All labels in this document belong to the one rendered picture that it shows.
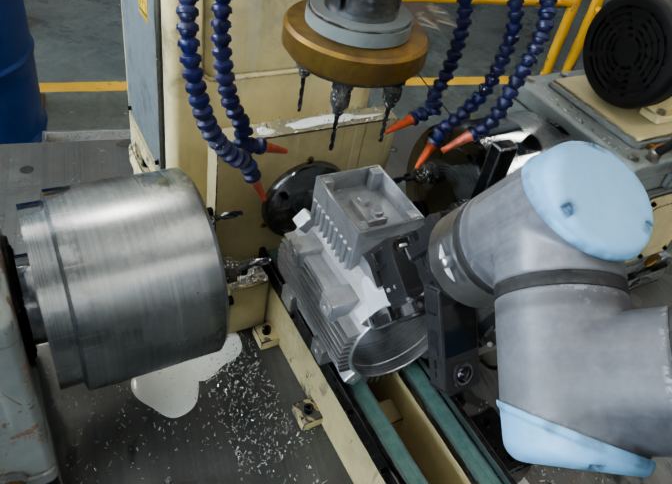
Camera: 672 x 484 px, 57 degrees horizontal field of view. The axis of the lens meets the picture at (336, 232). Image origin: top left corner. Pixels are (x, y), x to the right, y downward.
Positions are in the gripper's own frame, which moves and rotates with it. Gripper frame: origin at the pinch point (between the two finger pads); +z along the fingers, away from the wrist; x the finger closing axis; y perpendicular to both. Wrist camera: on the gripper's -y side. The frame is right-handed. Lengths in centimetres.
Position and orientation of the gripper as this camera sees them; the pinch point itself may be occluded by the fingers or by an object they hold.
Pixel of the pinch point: (380, 324)
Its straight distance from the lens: 73.8
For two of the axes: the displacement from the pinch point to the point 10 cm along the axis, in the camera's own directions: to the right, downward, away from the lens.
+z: -3.7, 3.2, 8.7
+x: -8.7, 2.1, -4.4
